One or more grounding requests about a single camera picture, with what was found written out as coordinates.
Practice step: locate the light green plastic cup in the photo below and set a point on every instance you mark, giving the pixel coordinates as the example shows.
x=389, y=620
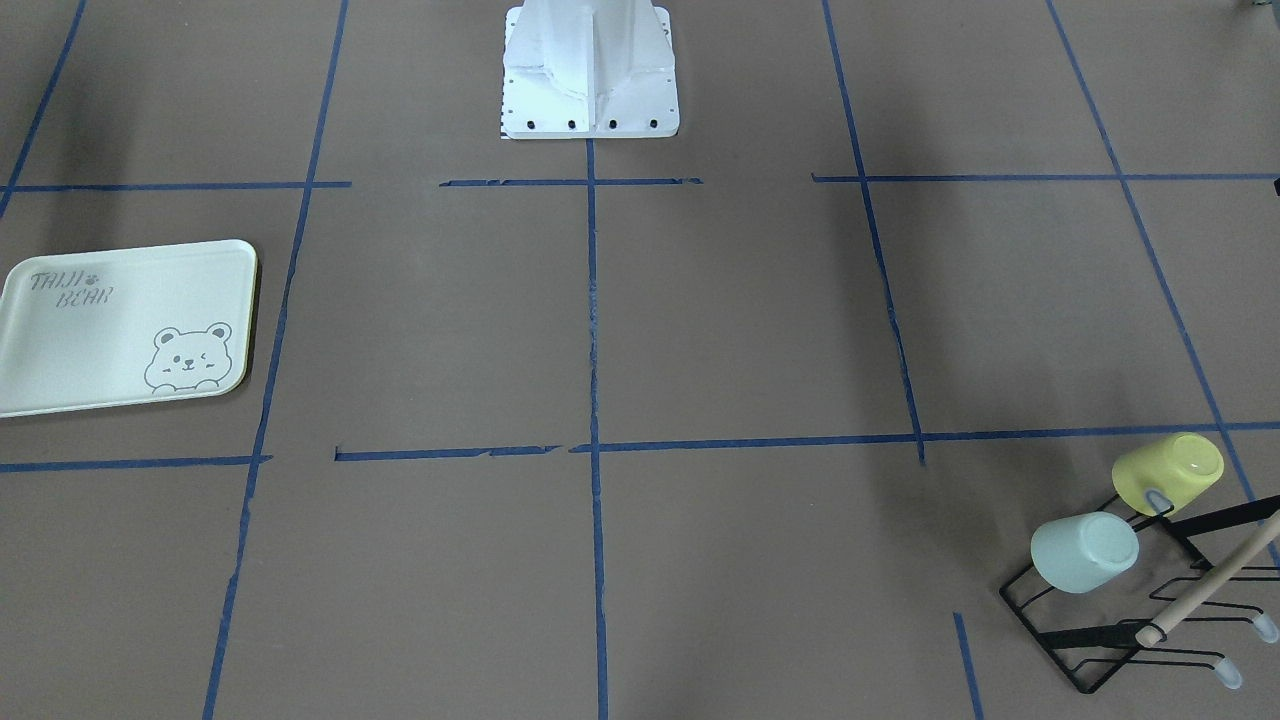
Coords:
x=1079, y=554

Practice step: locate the pale green bear tray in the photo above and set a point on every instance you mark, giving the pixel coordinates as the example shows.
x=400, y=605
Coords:
x=89, y=330

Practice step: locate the yellow plastic cup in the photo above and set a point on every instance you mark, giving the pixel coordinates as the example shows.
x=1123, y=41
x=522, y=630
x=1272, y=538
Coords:
x=1164, y=476

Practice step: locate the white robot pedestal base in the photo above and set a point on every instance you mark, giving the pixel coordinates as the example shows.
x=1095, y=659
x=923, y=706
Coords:
x=588, y=69

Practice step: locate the black wire cup rack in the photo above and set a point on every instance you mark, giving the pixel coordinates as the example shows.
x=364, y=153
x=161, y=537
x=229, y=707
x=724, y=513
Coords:
x=1183, y=565

